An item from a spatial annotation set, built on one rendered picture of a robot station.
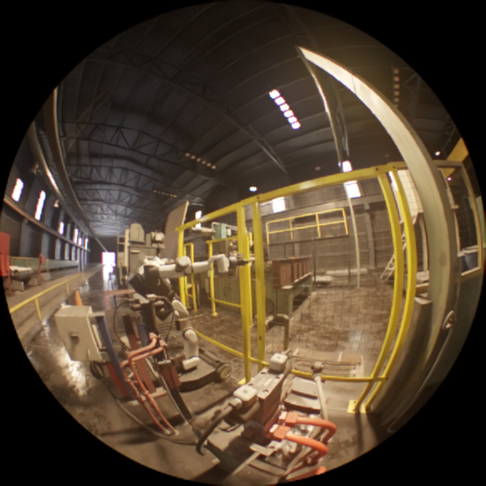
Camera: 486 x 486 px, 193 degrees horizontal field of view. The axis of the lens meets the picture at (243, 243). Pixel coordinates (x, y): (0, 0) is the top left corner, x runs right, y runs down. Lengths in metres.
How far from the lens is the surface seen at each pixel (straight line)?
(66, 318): 1.32
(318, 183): 1.01
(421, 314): 1.09
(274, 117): 11.29
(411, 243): 1.02
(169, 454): 1.47
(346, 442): 1.51
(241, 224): 1.19
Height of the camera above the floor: 1.36
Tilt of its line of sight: 7 degrees up
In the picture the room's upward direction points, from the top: 3 degrees counter-clockwise
